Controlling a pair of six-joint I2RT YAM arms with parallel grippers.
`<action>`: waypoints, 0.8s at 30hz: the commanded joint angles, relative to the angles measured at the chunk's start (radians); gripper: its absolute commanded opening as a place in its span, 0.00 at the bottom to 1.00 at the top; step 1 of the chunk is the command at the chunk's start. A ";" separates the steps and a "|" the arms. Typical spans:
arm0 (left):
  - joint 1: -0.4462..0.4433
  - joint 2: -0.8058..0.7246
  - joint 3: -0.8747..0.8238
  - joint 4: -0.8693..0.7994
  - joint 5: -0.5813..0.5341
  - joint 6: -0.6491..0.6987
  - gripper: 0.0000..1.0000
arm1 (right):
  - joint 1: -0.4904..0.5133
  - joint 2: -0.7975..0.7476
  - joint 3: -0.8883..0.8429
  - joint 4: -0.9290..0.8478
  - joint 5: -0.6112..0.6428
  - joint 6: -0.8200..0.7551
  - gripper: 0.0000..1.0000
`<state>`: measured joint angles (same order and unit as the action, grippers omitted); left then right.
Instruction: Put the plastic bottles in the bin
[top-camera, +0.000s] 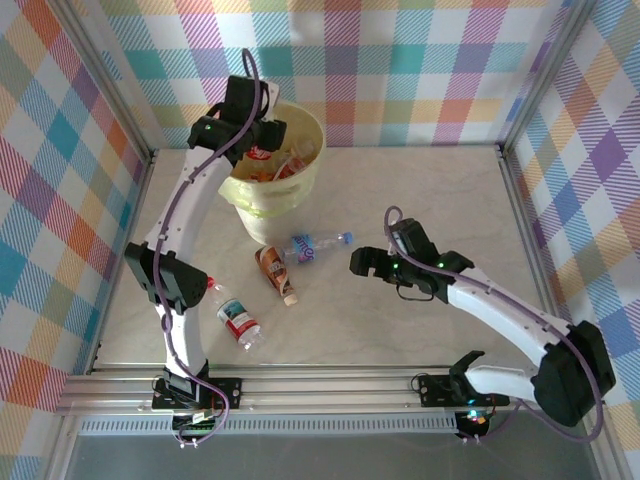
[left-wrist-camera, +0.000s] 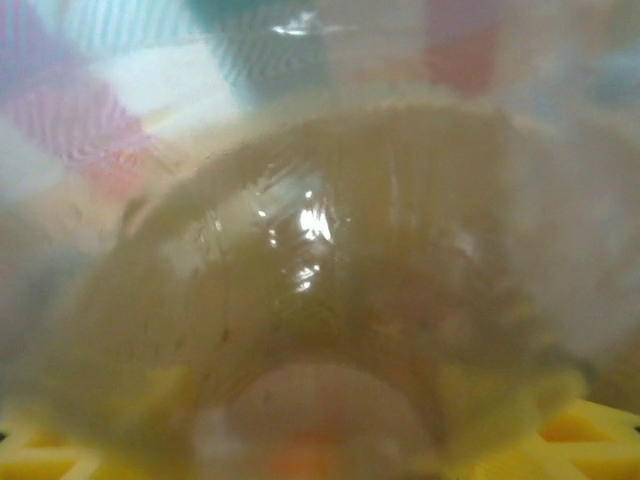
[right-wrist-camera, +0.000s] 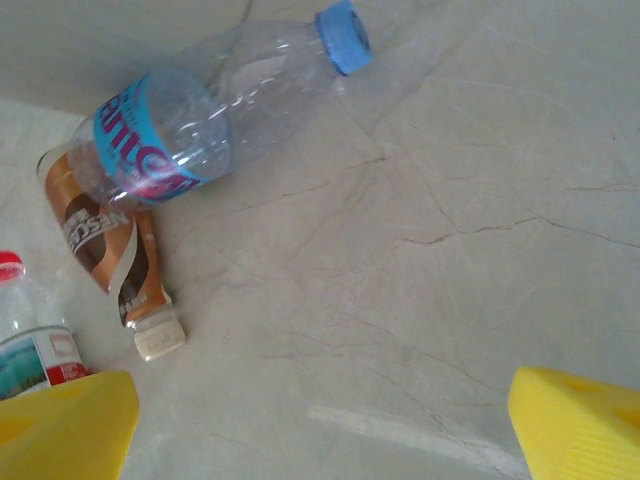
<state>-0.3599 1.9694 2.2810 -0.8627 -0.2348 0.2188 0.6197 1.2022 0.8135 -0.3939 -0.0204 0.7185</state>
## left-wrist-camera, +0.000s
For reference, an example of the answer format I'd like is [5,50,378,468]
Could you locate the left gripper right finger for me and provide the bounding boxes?
[439,364,640,480]

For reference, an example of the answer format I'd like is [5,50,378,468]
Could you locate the brown label bottle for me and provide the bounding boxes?
[64,99,591,480]

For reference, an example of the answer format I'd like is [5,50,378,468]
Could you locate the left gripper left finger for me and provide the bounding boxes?
[0,404,171,480]

